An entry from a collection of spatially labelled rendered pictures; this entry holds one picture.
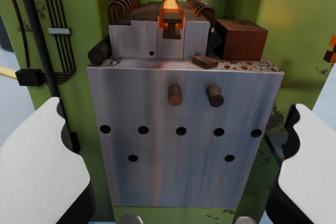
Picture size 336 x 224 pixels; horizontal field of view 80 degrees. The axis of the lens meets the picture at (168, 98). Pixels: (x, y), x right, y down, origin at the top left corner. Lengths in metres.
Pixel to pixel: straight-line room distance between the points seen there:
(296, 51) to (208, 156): 0.39
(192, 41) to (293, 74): 0.38
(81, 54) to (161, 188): 0.44
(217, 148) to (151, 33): 0.30
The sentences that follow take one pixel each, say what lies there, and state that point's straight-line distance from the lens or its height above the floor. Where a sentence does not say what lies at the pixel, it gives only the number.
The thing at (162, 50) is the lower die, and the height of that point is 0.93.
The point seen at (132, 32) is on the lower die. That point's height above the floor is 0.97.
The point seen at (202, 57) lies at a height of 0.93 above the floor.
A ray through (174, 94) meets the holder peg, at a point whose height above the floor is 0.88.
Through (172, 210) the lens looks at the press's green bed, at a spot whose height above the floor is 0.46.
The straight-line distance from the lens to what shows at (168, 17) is 0.33.
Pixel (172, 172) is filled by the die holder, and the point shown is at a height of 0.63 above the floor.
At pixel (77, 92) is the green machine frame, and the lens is 0.70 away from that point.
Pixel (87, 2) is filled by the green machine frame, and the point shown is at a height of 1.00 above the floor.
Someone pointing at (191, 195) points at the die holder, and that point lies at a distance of 0.65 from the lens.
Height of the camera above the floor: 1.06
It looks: 30 degrees down
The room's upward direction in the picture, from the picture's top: 2 degrees clockwise
